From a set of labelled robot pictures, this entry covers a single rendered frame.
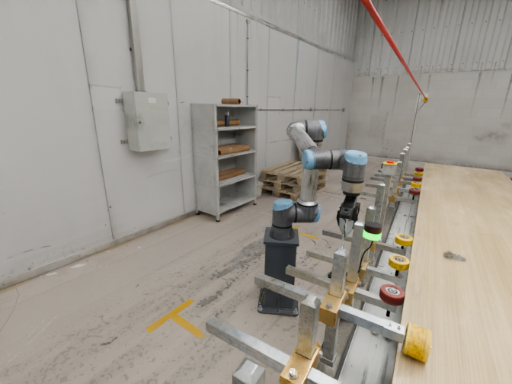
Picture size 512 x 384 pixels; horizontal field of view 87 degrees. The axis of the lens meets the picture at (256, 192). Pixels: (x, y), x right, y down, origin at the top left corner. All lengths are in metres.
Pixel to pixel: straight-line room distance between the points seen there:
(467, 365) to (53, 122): 3.06
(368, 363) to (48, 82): 2.98
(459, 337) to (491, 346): 0.08
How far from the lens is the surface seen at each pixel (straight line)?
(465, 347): 1.03
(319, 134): 1.81
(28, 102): 2.99
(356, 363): 1.25
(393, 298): 1.10
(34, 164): 3.02
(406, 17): 9.30
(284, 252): 2.03
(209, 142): 3.58
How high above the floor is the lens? 1.52
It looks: 17 degrees down
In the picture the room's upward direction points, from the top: 1 degrees clockwise
